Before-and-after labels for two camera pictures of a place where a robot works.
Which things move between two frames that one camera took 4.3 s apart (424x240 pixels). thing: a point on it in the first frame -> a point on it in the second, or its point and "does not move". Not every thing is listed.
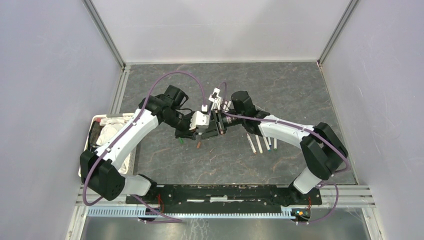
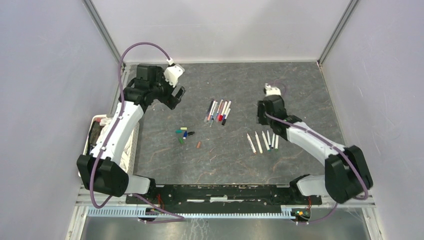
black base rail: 220,199 does not move
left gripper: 186,132 -> 170,100
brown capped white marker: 251,143 does not move
